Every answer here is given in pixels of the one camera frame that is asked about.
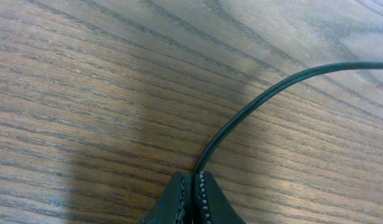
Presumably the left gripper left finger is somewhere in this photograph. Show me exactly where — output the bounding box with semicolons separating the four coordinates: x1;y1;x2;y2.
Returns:
141;172;193;224

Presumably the short black cable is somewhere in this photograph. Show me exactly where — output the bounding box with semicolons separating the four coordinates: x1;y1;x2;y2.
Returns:
191;61;383;175

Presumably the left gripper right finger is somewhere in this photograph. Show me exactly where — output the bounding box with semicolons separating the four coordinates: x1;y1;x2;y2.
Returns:
192;171;245;224

